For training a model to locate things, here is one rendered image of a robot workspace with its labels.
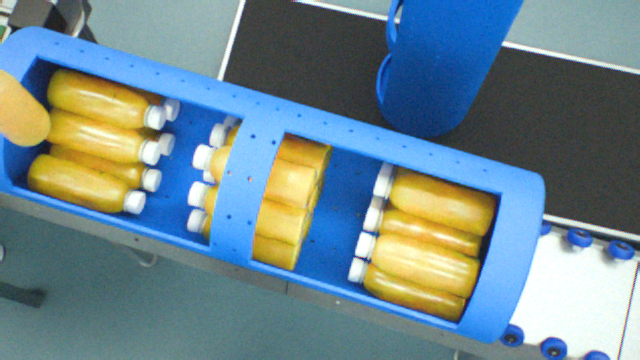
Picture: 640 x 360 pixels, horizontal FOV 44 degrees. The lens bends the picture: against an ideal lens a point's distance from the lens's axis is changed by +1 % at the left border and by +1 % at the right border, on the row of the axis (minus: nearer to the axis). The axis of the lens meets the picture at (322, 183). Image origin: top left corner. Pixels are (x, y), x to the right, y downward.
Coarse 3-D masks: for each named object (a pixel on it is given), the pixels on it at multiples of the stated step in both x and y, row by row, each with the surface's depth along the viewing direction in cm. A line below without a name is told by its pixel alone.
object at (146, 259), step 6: (108, 240) 203; (120, 246) 208; (126, 246) 206; (126, 252) 219; (132, 252) 214; (138, 252) 218; (144, 252) 224; (138, 258) 225; (144, 258) 226; (150, 258) 232; (156, 258) 237; (144, 264) 237; (150, 264) 236
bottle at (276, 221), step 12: (204, 192) 128; (216, 192) 127; (204, 204) 128; (264, 204) 126; (276, 204) 126; (264, 216) 125; (276, 216) 125; (288, 216) 125; (300, 216) 125; (264, 228) 126; (276, 228) 126; (288, 228) 125; (300, 228) 125; (288, 240) 126; (300, 240) 129
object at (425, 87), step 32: (416, 0) 162; (448, 0) 154; (480, 0) 151; (512, 0) 156; (416, 32) 173; (448, 32) 166; (480, 32) 165; (384, 64) 232; (416, 64) 186; (448, 64) 181; (480, 64) 185; (384, 96) 221; (416, 96) 203; (448, 96) 200; (416, 128) 225; (448, 128) 228
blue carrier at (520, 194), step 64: (0, 64) 122; (64, 64) 123; (128, 64) 125; (192, 128) 145; (256, 128) 120; (320, 128) 121; (256, 192) 117; (512, 192) 118; (320, 256) 140; (512, 256) 114; (448, 320) 131
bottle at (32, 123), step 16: (0, 80) 102; (16, 80) 106; (0, 96) 102; (16, 96) 105; (32, 96) 111; (0, 112) 104; (16, 112) 106; (32, 112) 110; (0, 128) 109; (16, 128) 109; (32, 128) 112; (48, 128) 117; (32, 144) 116
